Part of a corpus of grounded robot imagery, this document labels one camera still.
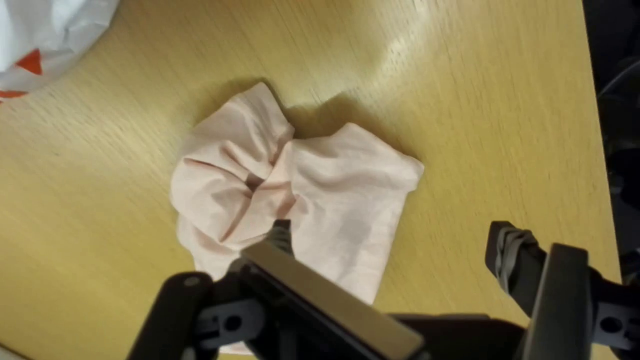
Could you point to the peach shirt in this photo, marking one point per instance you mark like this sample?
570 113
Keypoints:
313 192

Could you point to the white orange plastic bag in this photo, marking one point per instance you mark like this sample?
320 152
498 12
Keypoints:
47 37

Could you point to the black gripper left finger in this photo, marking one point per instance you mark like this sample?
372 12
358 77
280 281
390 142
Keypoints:
320 306

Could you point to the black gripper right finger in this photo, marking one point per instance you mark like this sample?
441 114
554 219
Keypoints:
566 292

